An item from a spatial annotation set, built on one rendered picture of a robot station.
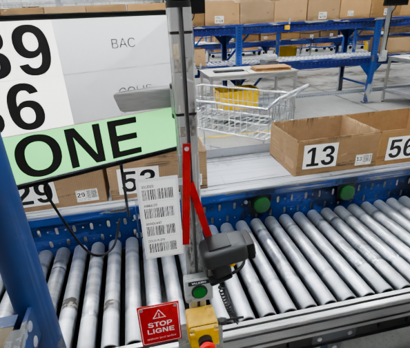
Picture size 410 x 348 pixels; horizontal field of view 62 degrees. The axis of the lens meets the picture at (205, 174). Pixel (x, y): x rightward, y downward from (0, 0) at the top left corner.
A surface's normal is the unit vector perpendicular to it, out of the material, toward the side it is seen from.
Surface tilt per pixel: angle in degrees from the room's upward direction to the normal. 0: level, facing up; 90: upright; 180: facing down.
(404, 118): 90
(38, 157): 86
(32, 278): 90
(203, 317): 0
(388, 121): 90
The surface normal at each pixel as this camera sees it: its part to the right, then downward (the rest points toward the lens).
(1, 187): 0.84, 0.20
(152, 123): 0.52, 0.28
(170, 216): 0.21, 0.41
